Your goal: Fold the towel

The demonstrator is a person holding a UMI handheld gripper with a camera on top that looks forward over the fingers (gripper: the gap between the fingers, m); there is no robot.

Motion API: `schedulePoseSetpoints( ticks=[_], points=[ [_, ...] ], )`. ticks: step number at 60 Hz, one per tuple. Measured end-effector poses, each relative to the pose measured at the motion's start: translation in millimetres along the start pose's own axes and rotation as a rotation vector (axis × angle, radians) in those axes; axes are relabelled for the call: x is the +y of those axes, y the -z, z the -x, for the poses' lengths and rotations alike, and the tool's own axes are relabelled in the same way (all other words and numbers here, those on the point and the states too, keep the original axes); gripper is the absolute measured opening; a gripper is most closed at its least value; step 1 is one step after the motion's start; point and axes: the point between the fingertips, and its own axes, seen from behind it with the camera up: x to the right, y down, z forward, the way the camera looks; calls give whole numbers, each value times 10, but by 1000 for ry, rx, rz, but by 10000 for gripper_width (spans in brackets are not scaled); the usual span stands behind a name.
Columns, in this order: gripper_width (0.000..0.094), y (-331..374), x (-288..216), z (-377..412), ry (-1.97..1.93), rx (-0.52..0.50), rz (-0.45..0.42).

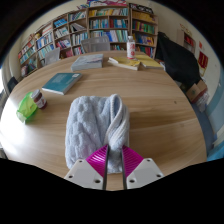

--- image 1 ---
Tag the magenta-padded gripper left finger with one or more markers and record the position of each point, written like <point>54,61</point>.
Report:
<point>83,173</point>

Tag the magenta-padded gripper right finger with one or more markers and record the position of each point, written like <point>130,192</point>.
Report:
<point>143,171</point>

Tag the light grey waffle towel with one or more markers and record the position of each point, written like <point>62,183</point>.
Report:
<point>86,130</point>

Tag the red-lidded glass jar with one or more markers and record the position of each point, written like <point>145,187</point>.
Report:
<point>39,99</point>

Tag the green plastic bag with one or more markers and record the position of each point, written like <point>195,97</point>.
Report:
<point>26,108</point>

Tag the teal book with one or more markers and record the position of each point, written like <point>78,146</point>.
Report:
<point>61,82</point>

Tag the cardboard box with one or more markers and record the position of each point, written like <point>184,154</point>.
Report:
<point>196,91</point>

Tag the yellow book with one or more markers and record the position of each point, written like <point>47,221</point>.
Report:
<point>125,62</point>
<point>150,62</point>

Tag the grey book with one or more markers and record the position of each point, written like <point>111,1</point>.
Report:
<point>87,62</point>

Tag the black office chair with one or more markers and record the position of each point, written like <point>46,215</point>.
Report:
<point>12,84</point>

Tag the black jacket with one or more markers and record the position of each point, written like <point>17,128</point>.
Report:
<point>178,61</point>

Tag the grey mesh chair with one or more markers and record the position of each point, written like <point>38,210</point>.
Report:
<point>52,56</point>
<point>95,44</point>

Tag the white plastic bottle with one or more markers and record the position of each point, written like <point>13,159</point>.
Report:
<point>131,48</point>

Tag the wooden bookshelf with books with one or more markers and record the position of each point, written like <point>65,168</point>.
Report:
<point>100,25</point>

